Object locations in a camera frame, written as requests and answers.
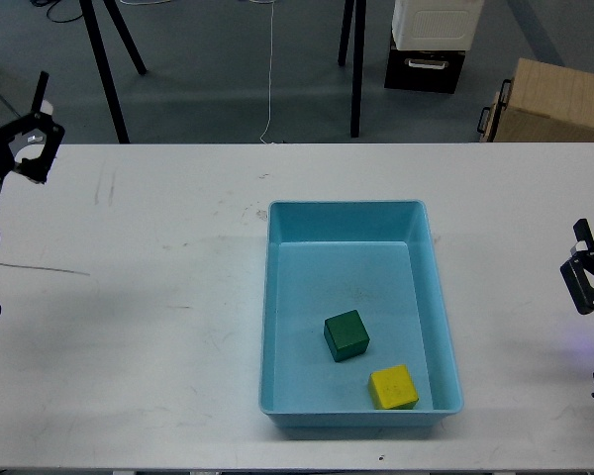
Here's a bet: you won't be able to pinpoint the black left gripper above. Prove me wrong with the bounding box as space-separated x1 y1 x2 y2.
0 71 65 193

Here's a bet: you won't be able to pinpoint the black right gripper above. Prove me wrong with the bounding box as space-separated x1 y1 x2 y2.
560 218 594 315

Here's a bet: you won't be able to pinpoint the yellow wooden block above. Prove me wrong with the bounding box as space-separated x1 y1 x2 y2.
367 364 419 410

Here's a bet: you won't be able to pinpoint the green wooden block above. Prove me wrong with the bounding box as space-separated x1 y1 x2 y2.
323 310 370 362

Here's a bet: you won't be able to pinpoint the white plastic appliance box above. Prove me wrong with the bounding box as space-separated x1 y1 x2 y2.
391 0 484 51

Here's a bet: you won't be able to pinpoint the black left table legs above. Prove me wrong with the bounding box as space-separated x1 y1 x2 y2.
78 0 149 144

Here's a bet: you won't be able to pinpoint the black table legs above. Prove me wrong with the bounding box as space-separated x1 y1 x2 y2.
337 0 367 139
78 0 149 144

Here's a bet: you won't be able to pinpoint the blue plastic bin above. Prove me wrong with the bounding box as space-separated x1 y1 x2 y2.
259 201 463 428

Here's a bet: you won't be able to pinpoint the black storage crate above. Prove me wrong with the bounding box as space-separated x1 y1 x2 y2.
384 39 466 94

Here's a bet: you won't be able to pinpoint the black right table legs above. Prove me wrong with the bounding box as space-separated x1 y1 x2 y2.
337 0 367 139

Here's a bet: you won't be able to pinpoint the wooden box with handles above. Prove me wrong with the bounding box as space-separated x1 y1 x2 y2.
477 58 594 143

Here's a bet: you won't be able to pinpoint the white hanging cord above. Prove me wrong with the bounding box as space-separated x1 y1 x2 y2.
259 0 278 145

